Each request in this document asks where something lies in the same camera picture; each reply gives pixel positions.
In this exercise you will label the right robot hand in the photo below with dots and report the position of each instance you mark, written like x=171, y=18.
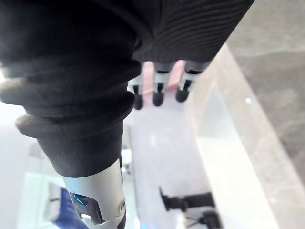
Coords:
x=78, y=71

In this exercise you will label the pink box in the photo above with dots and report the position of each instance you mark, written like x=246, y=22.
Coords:
x=175, y=76

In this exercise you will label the pale glass panel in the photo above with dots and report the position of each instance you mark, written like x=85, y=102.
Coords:
x=35, y=198

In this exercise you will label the blue fabric item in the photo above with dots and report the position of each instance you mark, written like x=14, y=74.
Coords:
x=64, y=210

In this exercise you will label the black faucet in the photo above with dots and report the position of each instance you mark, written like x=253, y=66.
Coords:
x=190, y=201

